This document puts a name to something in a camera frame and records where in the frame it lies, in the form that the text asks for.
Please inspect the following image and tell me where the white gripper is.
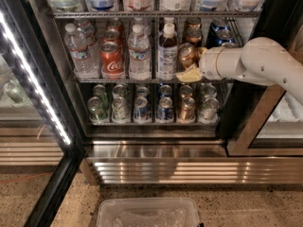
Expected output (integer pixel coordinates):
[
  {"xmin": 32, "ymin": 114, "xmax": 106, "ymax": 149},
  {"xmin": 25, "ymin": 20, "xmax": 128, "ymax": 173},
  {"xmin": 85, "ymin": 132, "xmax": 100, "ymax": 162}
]
[{"xmin": 176, "ymin": 46, "xmax": 223, "ymax": 82}]

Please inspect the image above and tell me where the orange soda can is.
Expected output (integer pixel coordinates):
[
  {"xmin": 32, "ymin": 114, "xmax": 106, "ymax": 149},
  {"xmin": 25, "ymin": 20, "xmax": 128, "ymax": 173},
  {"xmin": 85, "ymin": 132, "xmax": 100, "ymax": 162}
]
[
  {"xmin": 178, "ymin": 43, "xmax": 197, "ymax": 68},
  {"xmin": 186, "ymin": 27, "xmax": 203, "ymax": 47},
  {"xmin": 184, "ymin": 17, "xmax": 202, "ymax": 30}
]

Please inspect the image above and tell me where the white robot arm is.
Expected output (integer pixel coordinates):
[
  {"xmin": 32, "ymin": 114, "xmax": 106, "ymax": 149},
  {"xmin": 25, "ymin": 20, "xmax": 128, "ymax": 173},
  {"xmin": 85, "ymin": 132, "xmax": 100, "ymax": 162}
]
[{"xmin": 176, "ymin": 37, "xmax": 303, "ymax": 103}]

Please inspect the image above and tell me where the front blue pepsi can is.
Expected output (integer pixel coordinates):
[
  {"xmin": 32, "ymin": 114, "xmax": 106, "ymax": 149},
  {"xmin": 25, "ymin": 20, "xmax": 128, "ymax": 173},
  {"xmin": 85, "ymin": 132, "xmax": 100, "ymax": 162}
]
[{"xmin": 222, "ymin": 42, "xmax": 238, "ymax": 48}]

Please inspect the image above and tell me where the blue pepsi can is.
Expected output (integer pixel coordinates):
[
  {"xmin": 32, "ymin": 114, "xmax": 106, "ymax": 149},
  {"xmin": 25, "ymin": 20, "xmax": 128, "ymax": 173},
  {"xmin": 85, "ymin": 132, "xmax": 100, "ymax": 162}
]
[
  {"xmin": 157, "ymin": 97, "xmax": 173, "ymax": 120},
  {"xmin": 222, "ymin": 42, "xmax": 238, "ymax": 48},
  {"xmin": 207, "ymin": 29, "xmax": 234, "ymax": 47},
  {"xmin": 209, "ymin": 18, "xmax": 230, "ymax": 34}
]

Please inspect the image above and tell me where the rear blue pepsi can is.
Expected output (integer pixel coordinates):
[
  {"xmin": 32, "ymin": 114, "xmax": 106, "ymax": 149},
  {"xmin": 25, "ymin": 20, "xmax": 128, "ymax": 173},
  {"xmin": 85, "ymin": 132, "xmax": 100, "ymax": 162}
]
[{"xmin": 209, "ymin": 18, "xmax": 230, "ymax": 34}]

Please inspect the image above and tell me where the bottom front orange can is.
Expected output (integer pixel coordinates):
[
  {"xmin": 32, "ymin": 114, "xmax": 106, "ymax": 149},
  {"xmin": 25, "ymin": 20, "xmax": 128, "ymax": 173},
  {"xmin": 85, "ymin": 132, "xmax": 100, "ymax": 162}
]
[{"xmin": 179, "ymin": 97, "xmax": 195, "ymax": 120}]

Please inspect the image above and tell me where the bottom right silver can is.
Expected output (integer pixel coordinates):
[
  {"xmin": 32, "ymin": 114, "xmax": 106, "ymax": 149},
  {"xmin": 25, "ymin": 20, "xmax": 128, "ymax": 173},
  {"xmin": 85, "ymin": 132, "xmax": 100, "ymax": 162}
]
[{"xmin": 201, "ymin": 97, "xmax": 219, "ymax": 120}]

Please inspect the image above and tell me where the bottom blue pepsi can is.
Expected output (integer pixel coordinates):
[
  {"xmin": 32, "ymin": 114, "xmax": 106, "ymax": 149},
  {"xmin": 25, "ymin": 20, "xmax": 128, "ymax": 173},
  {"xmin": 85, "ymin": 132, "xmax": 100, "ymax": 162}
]
[{"xmin": 157, "ymin": 97, "xmax": 173, "ymax": 120}]

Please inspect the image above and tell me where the bottom blue white can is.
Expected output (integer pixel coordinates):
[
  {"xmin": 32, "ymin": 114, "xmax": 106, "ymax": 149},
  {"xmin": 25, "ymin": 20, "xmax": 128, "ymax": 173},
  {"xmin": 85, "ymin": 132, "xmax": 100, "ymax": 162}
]
[{"xmin": 134, "ymin": 96, "xmax": 149, "ymax": 121}]

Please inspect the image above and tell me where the front red cola can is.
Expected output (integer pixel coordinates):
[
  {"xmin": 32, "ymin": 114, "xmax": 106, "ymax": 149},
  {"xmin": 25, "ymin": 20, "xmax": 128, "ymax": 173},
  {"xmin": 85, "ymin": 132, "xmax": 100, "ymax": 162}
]
[{"xmin": 100, "ymin": 42, "xmax": 123, "ymax": 75}]

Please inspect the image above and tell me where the red cola can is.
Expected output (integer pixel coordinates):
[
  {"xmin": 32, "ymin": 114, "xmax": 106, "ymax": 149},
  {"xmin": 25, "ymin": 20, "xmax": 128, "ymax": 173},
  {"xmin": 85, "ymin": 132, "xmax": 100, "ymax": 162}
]
[
  {"xmin": 107, "ymin": 19, "xmax": 124, "ymax": 33},
  {"xmin": 100, "ymin": 42, "xmax": 123, "ymax": 75},
  {"xmin": 103, "ymin": 29, "xmax": 122, "ymax": 45}
]

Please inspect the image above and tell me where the bottom second-column silver can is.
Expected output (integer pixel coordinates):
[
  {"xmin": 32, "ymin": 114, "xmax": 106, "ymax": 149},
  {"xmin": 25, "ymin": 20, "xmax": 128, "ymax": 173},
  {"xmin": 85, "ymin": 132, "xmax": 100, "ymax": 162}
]
[{"xmin": 112, "ymin": 97, "xmax": 129, "ymax": 120}]

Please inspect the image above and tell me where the rear red cola can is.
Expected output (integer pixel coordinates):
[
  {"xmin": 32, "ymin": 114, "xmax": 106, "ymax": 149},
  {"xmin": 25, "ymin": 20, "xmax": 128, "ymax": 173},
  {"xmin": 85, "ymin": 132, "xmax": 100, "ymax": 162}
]
[{"xmin": 107, "ymin": 19, "xmax": 124, "ymax": 33}]

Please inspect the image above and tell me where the bottom front green can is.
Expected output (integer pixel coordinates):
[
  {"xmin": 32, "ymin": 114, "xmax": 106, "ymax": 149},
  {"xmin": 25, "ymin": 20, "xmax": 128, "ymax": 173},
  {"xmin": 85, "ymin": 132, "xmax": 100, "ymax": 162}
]
[{"xmin": 87, "ymin": 96, "xmax": 108, "ymax": 120}]

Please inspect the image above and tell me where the glass fridge door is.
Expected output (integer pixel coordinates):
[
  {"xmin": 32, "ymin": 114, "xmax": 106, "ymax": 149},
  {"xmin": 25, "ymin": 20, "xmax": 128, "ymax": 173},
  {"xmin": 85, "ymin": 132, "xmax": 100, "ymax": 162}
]
[{"xmin": 0, "ymin": 0, "xmax": 85, "ymax": 227}]

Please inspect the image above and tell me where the front iced tea bottle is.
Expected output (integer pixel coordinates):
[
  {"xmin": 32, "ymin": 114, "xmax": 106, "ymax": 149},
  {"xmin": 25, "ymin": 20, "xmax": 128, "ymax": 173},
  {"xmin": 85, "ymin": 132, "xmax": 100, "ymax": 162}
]
[{"xmin": 157, "ymin": 23, "xmax": 178, "ymax": 80}]

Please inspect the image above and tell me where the iced tea bottle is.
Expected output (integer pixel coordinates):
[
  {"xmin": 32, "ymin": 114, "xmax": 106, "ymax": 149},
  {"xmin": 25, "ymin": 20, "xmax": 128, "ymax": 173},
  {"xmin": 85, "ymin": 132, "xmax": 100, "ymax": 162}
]
[
  {"xmin": 160, "ymin": 17, "xmax": 175, "ymax": 24},
  {"xmin": 157, "ymin": 23, "xmax": 178, "ymax": 80}
]

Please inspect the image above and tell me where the rear iced tea bottle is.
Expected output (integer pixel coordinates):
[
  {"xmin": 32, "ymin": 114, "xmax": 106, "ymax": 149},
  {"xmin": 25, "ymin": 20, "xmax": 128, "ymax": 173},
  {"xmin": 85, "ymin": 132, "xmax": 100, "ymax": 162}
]
[{"xmin": 160, "ymin": 17, "xmax": 175, "ymax": 24}]

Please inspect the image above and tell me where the middle front water bottle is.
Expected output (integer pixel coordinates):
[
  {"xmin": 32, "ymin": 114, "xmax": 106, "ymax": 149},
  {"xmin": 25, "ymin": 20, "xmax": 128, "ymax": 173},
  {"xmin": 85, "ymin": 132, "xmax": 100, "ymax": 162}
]
[{"xmin": 128, "ymin": 24, "xmax": 151, "ymax": 76}]

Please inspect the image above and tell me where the water bottle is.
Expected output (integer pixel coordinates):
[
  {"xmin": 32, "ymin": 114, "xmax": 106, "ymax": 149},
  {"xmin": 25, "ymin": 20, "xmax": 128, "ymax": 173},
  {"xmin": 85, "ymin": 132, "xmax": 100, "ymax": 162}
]
[
  {"xmin": 75, "ymin": 18, "xmax": 99, "ymax": 66},
  {"xmin": 64, "ymin": 24, "xmax": 94, "ymax": 75},
  {"xmin": 128, "ymin": 24, "xmax": 151, "ymax": 76}
]

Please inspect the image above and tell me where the left rear water bottle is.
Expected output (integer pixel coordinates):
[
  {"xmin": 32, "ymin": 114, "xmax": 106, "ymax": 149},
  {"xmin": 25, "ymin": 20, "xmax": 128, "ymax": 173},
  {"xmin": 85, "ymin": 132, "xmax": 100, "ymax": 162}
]
[{"xmin": 75, "ymin": 18, "xmax": 99, "ymax": 66}]

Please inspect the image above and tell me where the left front water bottle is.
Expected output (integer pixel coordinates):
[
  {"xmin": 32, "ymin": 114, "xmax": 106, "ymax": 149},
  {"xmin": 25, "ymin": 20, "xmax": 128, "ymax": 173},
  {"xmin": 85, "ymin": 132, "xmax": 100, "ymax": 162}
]
[{"xmin": 64, "ymin": 24, "xmax": 94, "ymax": 75}]

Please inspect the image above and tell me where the clear plastic bin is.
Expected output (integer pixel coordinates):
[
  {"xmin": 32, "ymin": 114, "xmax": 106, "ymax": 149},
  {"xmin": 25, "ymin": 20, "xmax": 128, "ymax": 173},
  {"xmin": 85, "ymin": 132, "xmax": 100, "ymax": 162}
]
[{"xmin": 97, "ymin": 198, "xmax": 200, "ymax": 227}]

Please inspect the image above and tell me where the middle wire shelf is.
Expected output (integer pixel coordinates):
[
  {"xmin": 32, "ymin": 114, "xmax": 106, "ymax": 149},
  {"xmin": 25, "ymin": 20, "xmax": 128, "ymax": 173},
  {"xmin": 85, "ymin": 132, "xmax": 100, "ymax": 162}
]
[{"xmin": 72, "ymin": 77, "xmax": 234, "ymax": 84}]

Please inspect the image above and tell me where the wire shelf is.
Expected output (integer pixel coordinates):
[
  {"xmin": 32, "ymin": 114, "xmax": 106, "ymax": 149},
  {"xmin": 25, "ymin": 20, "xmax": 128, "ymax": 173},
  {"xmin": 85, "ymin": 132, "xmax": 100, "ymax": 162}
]
[
  {"xmin": 72, "ymin": 77, "xmax": 234, "ymax": 84},
  {"xmin": 52, "ymin": 10, "xmax": 260, "ymax": 19}
]

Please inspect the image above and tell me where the top wire shelf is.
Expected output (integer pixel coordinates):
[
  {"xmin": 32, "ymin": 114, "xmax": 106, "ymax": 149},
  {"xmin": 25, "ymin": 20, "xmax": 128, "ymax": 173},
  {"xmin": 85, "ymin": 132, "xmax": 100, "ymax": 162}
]
[{"xmin": 52, "ymin": 10, "xmax": 260, "ymax": 19}]

